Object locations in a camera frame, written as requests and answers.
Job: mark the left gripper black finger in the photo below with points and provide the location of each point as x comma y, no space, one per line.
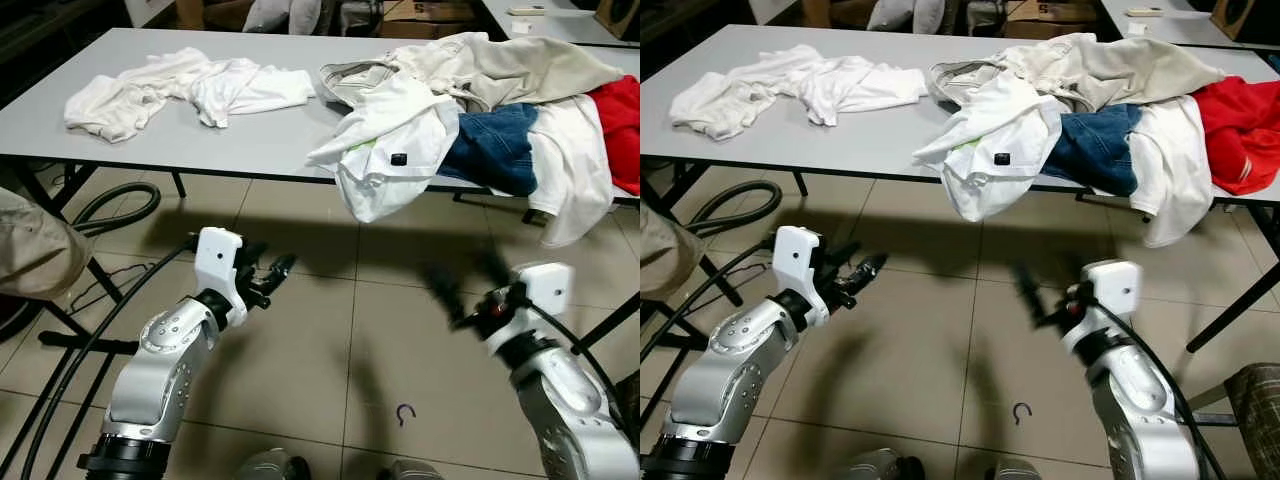
857,291
270,289
280,265
868,265

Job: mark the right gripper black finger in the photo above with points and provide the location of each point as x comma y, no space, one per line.
495,275
446,295
1076,275
1031,295

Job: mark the red garment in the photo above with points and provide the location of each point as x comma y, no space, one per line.
620,130
1245,130

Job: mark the white t-shirt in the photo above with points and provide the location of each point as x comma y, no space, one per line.
715,100
1170,170
250,90
570,170
860,90
110,100

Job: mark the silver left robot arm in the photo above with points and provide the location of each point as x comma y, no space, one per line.
735,360
160,370

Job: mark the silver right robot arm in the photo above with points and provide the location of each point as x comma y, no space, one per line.
565,400
1130,410

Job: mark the small dark hook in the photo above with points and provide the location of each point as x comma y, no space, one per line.
1016,415
400,416

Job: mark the large grey table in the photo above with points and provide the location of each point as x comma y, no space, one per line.
250,140
870,140

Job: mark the blue jeans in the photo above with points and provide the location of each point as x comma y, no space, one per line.
1100,145
495,140

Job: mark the beige garment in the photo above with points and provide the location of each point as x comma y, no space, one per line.
40,245
655,250

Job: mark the white polo shirt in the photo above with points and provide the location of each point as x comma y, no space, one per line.
390,130
1000,130

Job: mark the beige jeans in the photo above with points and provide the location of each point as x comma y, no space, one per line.
1140,65
540,65

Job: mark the brown woven stool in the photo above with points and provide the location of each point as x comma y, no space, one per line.
1255,420

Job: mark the grey pillow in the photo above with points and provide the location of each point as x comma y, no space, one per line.
268,14
890,12
305,10
928,10

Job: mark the brown cardboard box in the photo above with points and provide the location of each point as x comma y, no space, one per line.
430,20
1050,20

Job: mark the white remote control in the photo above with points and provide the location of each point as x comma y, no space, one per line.
525,11
1145,12

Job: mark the white panel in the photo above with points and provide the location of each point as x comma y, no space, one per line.
150,10
770,10

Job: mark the wooden speaker box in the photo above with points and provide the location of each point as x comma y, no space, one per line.
1235,18
618,15

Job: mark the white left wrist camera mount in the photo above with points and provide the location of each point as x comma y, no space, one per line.
215,260
795,260

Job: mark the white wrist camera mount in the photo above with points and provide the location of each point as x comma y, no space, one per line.
795,260
215,260
545,290
1115,290

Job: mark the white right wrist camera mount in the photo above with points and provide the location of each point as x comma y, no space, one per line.
1115,290
545,290

